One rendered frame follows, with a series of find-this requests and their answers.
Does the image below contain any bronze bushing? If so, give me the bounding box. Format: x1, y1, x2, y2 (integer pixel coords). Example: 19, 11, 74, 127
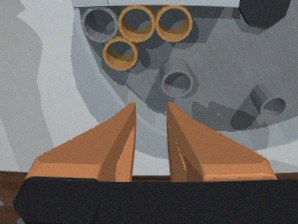
103, 30, 139, 71
118, 5, 155, 42
155, 5, 192, 42

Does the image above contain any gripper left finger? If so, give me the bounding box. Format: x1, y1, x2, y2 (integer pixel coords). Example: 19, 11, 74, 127
25, 102, 136, 182

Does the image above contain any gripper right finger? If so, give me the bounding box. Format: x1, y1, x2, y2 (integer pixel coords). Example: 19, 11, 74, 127
167, 102, 277, 182

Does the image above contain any grey metal ring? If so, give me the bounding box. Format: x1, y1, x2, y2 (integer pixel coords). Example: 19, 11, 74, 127
160, 57, 193, 98
81, 6, 121, 43
250, 82, 288, 120

